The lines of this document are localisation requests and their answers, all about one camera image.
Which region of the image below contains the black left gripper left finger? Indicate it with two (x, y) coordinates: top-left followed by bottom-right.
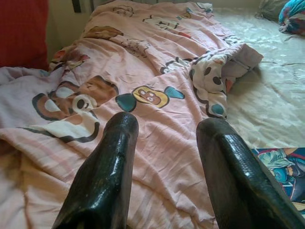
(51, 111), (140, 229)

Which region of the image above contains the red white blue bolster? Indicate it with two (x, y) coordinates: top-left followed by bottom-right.
(278, 0), (305, 37)

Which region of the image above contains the grey floral pillow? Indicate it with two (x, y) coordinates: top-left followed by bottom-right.
(254, 0), (289, 21)

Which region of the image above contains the pink cartoon blanket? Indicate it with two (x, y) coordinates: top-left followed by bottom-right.
(0, 0), (264, 229)

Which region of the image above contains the colourful comic magazine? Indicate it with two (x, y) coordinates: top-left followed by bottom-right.
(252, 147), (305, 212)

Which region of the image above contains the red folded cushion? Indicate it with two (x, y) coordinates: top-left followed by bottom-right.
(0, 0), (50, 70)

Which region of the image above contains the bed with grey floral sheet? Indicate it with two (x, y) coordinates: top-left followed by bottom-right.
(202, 4), (305, 215)

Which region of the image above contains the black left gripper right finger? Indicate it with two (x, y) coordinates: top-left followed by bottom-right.
(195, 117), (305, 229)

